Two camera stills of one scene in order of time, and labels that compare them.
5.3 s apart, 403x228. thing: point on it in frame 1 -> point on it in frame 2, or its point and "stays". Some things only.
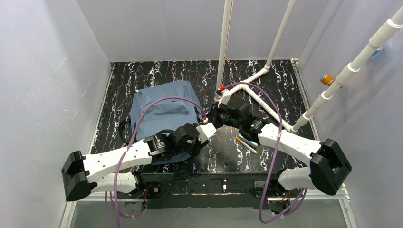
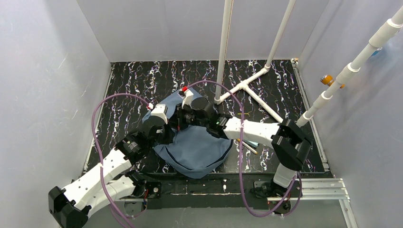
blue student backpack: (165, 115) -> (195, 151)
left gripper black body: (191, 146) -> (169, 131)
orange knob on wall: (327, 80) stays
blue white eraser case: (247, 142) stays
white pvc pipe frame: (394, 26) stays
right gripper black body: (215, 116) -> (183, 116)
